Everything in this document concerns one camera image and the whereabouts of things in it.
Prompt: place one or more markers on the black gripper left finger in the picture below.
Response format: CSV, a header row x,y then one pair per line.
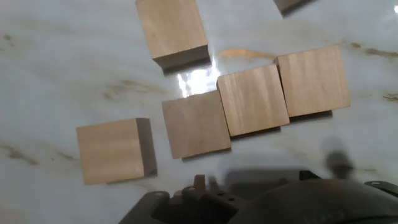
x,y
214,208

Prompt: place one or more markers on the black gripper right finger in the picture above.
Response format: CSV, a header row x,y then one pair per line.
x,y
388,189

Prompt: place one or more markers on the light wooden cube block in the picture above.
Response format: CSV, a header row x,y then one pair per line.
x,y
196,124
171,28
287,3
253,99
110,151
314,81

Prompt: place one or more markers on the white marble pattern board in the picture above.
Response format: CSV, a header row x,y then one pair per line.
x,y
62,62

